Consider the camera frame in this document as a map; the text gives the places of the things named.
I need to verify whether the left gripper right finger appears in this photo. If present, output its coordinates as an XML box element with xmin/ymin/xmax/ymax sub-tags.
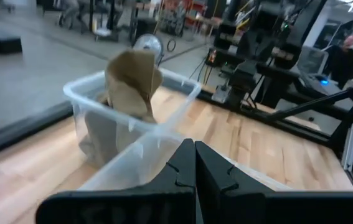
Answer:
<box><xmin>195</xmin><ymin>140</ymin><xmax>353</xmax><ymax>224</ymax></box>

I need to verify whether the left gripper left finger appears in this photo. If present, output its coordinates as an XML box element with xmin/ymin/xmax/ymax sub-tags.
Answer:
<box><xmin>35</xmin><ymin>138</ymin><xmax>197</xmax><ymax>224</ymax></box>

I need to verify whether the tan baseball cap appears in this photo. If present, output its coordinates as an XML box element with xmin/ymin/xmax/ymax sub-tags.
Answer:
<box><xmin>103</xmin><ymin>49</ymin><xmax>164</xmax><ymax>124</ymax></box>
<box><xmin>78</xmin><ymin>93</ymin><xmax>157</xmax><ymax>169</ymax></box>

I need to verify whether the large clear plastic bin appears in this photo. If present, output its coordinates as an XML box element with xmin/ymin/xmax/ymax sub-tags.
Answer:
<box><xmin>78</xmin><ymin>132</ymin><xmax>292</xmax><ymax>192</ymax></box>

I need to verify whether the small clear plastic bin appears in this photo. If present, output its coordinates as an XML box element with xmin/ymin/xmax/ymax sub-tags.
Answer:
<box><xmin>62</xmin><ymin>67</ymin><xmax>202</xmax><ymax>170</ymax></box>

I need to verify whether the white round fan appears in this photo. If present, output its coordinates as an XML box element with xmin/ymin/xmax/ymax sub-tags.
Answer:
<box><xmin>132</xmin><ymin>33</ymin><xmax>165</xmax><ymax>60</ymax></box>

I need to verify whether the person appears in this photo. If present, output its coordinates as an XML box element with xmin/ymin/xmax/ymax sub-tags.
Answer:
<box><xmin>328</xmin><ymin>34</ymin><xmax>353</xmax><ymax>91</ymax></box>

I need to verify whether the cluttered background workbench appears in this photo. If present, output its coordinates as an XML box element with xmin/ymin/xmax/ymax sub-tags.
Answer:
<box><xmin>129</xmin><ymin>0</ymin><xmax>227</xmax><ymax>41</ymax></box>

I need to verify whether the black low platform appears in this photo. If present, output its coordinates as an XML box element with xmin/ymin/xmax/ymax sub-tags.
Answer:
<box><xmin>0</xmin><ymin>30</ymin><xmax>23</xmax><ymax>58</ymax></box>

